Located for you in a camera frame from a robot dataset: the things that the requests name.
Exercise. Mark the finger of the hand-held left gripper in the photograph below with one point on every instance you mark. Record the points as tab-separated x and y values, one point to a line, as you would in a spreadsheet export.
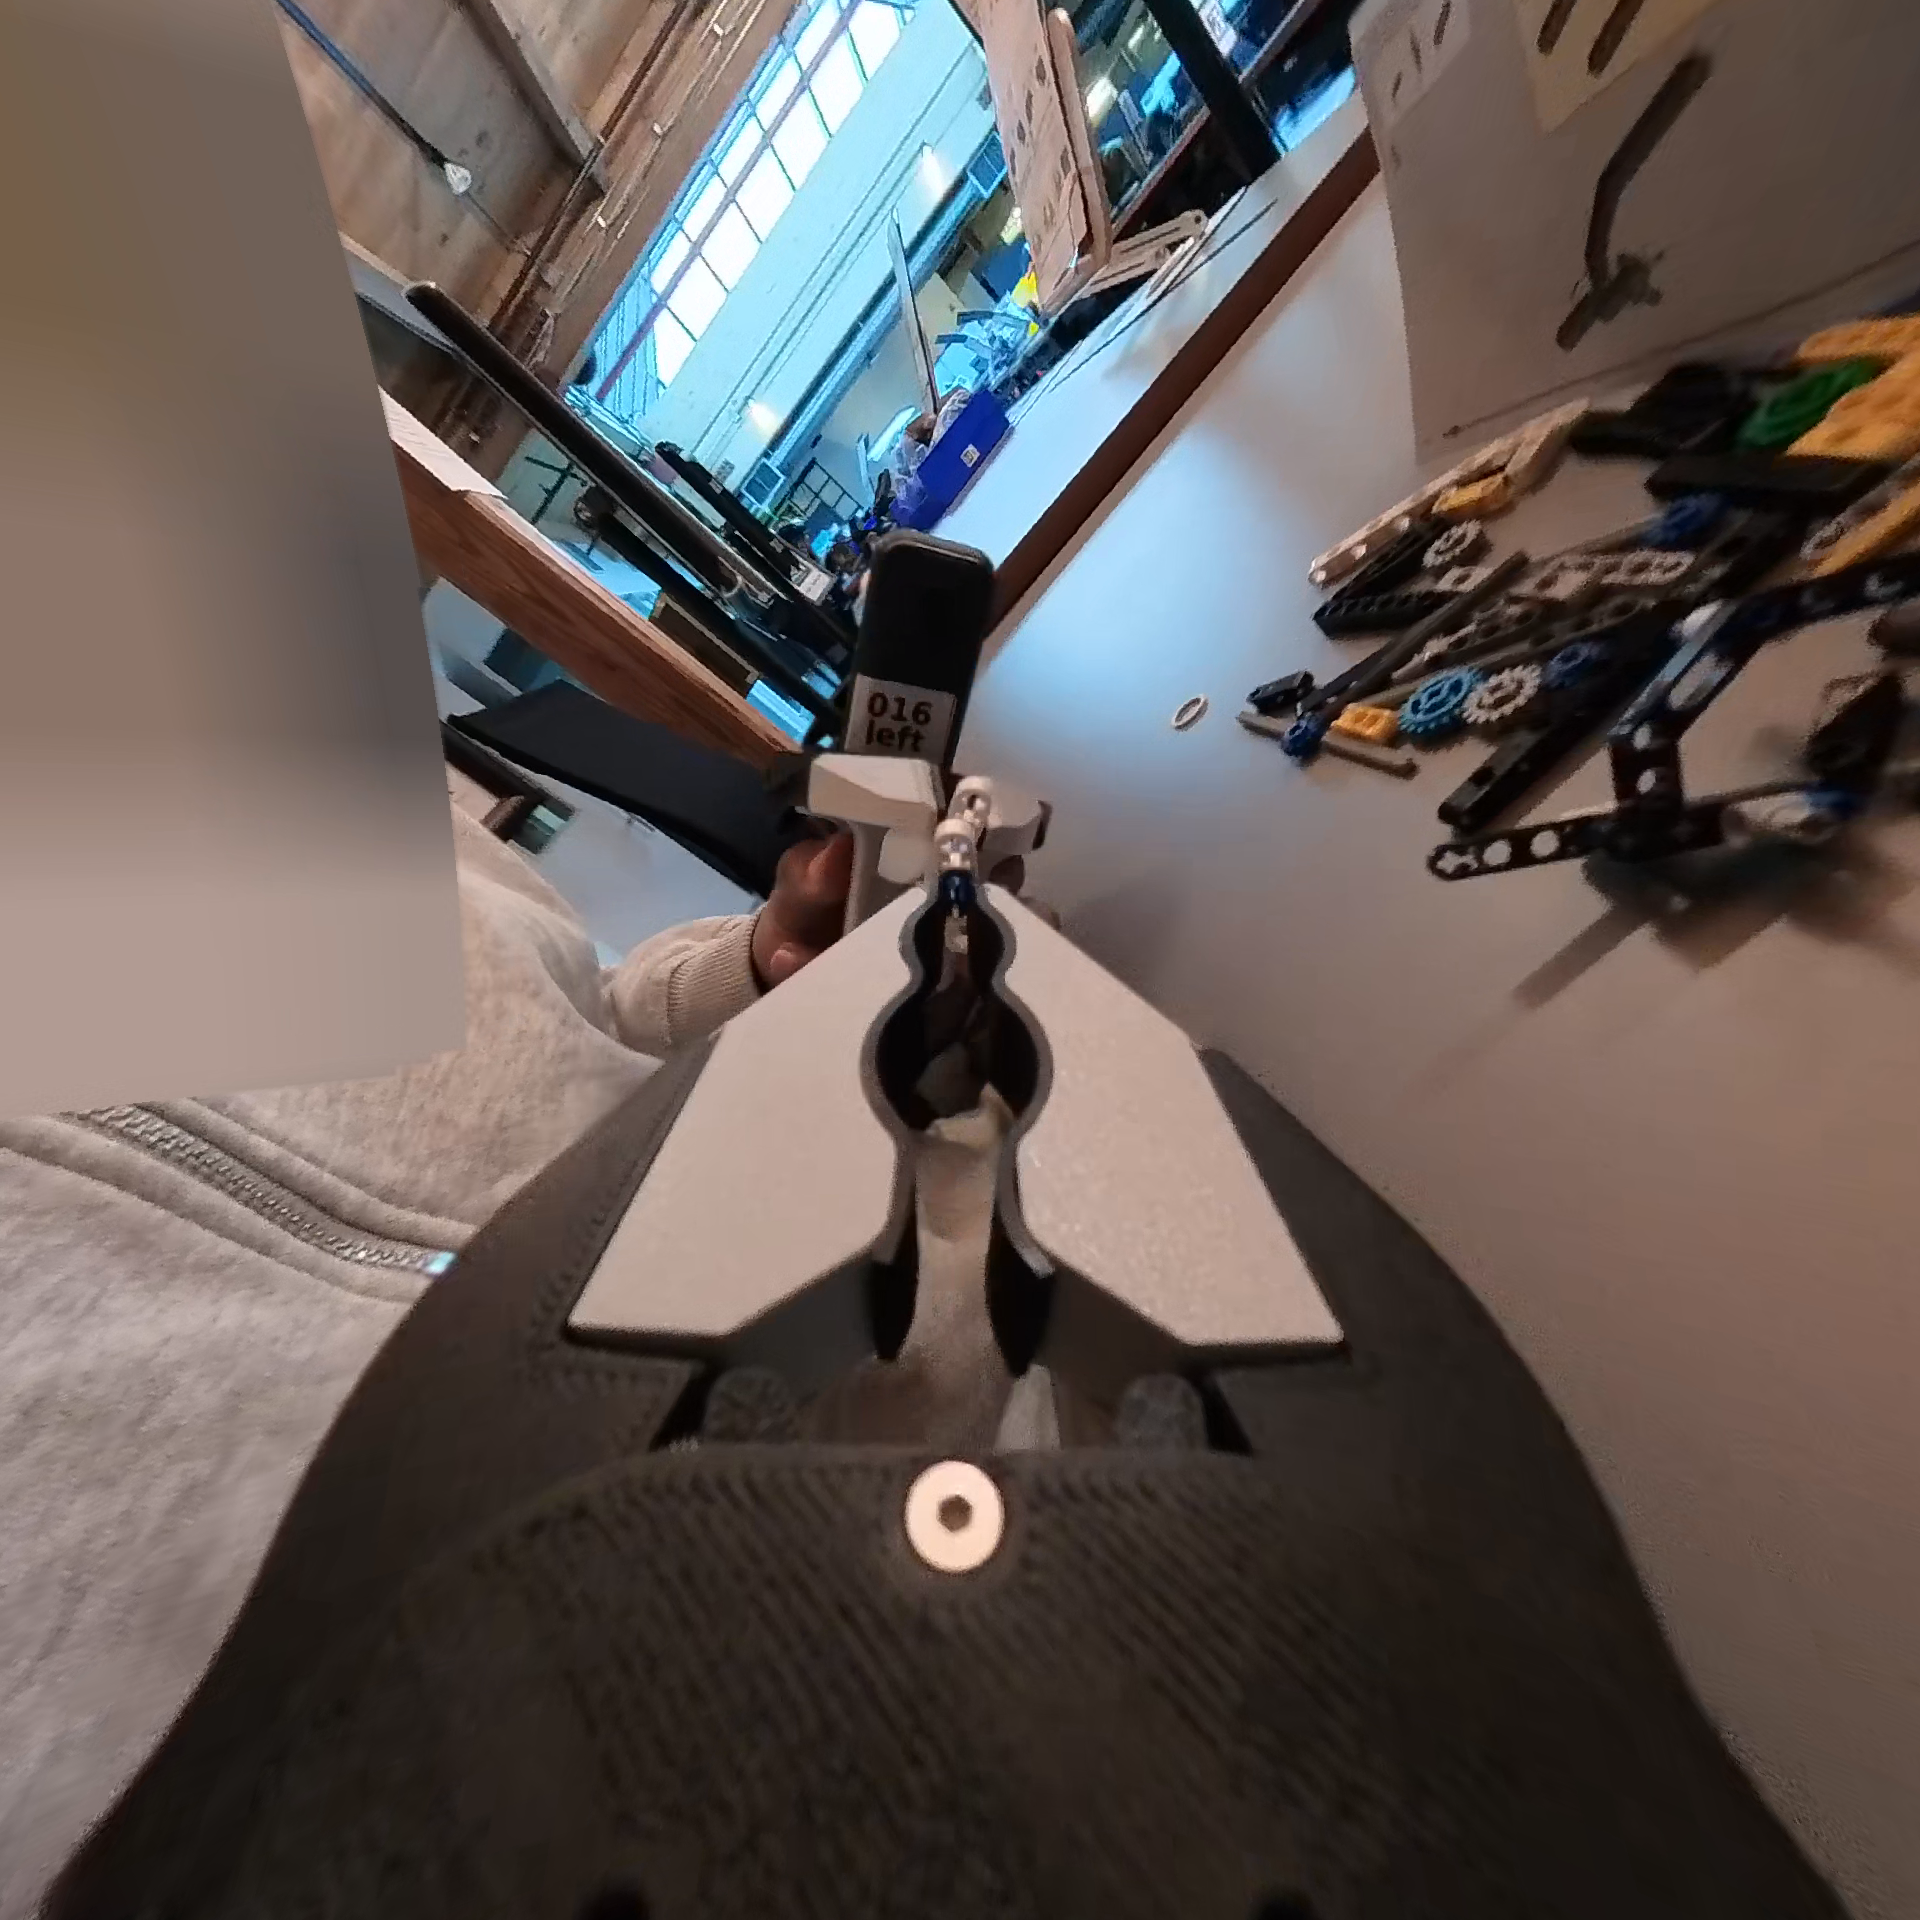
1013	825
877	804

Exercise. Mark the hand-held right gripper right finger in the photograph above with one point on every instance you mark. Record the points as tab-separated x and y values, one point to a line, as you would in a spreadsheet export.
1171	1184

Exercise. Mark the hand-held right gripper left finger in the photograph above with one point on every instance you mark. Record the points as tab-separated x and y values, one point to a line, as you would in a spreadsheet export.
750	1184

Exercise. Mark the person's left forearm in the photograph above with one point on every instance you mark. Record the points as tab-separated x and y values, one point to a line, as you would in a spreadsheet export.
684	983

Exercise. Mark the pile of lego pieces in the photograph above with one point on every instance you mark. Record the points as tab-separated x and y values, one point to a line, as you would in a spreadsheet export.
1650	631

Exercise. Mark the person's left hand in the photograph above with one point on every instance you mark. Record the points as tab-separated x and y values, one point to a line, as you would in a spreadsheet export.
803	915

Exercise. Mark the blue storage bin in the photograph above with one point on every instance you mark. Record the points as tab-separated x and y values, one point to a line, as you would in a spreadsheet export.
964	443

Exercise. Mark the black chair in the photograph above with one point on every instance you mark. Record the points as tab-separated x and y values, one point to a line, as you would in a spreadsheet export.
646	765

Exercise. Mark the wood top table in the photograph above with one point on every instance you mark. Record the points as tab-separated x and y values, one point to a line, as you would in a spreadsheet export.
602	615

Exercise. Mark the wooden stand with cardboard sheet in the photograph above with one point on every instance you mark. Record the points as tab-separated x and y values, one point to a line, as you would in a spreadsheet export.
1064	150

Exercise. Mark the grey zip hoodie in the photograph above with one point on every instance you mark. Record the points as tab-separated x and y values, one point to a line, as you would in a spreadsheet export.
225	1350

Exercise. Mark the paper instruction sheet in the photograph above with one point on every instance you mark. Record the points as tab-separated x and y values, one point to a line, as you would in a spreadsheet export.
1725	226

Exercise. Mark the black post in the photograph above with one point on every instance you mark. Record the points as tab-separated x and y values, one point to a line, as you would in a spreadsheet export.
1214	60

